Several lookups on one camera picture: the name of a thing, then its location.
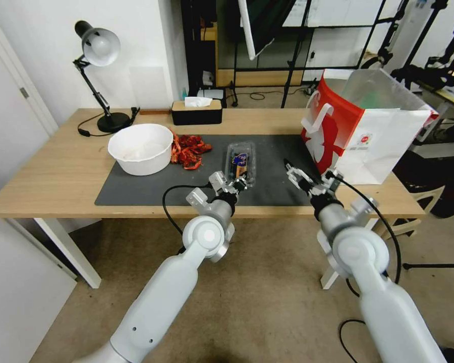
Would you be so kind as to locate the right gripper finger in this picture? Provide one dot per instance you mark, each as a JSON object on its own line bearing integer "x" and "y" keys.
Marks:
{"x": 296, "y": 180}
{"x": 298, "y": 172}

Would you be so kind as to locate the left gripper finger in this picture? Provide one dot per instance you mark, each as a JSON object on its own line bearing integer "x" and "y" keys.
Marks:
{"x": 237, "y": 180}
{"x": 243, "y": 188}

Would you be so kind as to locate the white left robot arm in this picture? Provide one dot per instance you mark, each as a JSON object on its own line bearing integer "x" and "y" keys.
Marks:
{"x": 162, "y": 287}

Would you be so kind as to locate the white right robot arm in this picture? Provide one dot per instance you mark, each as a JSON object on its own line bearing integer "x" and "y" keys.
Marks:
{"x": 389, "y": 314}

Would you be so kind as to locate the clear plastic takeout container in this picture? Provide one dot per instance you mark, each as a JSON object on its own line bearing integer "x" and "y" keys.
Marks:
{"x": 243, "y": 160}

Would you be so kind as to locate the red white takeout bag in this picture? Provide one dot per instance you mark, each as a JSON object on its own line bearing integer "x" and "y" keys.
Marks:
{"x": 370, "y": 147}

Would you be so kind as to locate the black tissue box wooden lid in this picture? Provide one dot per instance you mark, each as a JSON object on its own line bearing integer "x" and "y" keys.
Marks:
{"x": 196, "y": 115}

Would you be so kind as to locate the dark grey desk mat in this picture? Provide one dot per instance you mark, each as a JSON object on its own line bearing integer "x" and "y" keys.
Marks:
{"x": 155, "y": 185}

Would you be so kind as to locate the white tissue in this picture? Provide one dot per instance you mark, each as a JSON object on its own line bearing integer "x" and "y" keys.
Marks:
{"x": 197, "y": 101}

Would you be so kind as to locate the white flat device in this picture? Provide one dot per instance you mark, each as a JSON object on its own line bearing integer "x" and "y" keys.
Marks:
{"x": 211, "y": 93}

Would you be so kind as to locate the white plastic bowl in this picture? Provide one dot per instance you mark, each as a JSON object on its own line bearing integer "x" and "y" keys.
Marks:
{"x": 140, "y": 149}

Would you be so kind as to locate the black tripod stand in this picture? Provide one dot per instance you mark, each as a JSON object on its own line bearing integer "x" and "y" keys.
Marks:
{"x": 296, "y": 56}

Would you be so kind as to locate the black stand leg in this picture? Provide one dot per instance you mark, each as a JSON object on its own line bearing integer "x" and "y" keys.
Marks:
{"x": 435, "y": 266}

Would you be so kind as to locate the white tube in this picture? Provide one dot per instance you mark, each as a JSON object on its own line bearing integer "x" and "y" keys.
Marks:
{"x": 247, "y": 30}

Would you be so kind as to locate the black desk lamp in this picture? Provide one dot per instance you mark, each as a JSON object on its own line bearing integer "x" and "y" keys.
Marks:
{"x": 100, "y": 45}

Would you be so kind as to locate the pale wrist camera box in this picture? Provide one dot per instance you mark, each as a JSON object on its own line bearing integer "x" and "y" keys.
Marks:
{"x": 216, "y": 178}
{"x": 331, "y": 179}

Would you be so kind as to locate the black metal shelf frame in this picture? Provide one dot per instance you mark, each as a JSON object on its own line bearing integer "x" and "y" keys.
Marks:
{"x": 191, "y": 45}

